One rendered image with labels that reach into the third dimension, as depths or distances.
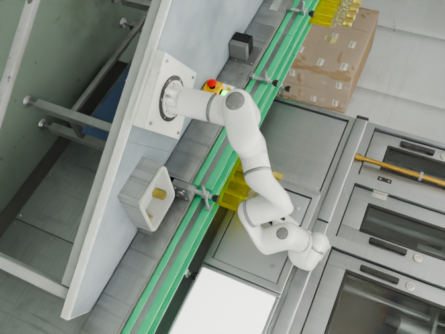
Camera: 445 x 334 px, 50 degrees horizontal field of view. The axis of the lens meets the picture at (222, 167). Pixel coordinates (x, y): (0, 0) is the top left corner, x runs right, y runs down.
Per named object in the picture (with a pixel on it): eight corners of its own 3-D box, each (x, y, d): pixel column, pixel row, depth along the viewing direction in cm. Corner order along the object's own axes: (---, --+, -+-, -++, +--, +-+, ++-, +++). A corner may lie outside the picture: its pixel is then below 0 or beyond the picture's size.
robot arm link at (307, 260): (294, 222, 159) (314, 232, 177) (273, 254, 160) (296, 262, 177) (314, 235, 155) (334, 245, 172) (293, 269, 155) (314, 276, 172)
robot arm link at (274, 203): (231, 175, 144) (241, 222, 140) (272, 161, 139) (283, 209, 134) (251, 184, 156) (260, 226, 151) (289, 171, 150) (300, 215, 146)
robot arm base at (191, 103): (153, 111, 152) (196, 122, 147) (163, 73, 152) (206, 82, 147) (175, 120, 167) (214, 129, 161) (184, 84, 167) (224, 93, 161)
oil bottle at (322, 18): (295, 20, 249) (349, 32, 241) (296, 11, 245) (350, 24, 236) (299, 13, 252) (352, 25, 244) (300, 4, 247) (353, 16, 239)
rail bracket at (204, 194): (191, 205, 188) (219, 216, 185) (183, 183, 174) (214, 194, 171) (194, 199, 190) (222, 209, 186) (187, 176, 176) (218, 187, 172)
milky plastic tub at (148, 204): (134, 226, 178) (154, 234, 175) (117, 196, 159) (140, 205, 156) (156, 188, 186) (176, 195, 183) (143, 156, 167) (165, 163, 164)
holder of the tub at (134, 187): (136, 231, 182) (154, 238, 180) (116, 195, 159) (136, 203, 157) (158, 194, 190) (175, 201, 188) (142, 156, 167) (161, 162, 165)
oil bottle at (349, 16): (299, 13, 252) (352, 25, 244) (300, 4, 247) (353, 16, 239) (302, 6, 255) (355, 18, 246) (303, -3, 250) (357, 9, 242)
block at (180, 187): (174, 197, 189) (189, 203, 187) (169, 185, 181) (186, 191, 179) (178, 189, 190) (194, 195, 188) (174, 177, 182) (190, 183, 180)
